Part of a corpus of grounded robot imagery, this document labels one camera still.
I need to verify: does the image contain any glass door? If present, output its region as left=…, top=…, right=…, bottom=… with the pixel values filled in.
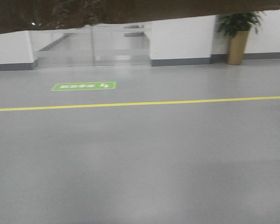
left=29, top=22, right=151, bottom=68

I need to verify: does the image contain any brown cardboard carton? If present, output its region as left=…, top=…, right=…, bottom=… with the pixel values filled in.
left=0, top=0, right=280, bottom=34

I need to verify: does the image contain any potted green plant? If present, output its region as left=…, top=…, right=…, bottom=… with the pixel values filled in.
left=217, top=11, right=265, bottom=65

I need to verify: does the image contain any green floor sign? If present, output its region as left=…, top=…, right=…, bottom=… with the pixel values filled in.
left=51, top=81, right=117, bottom=91

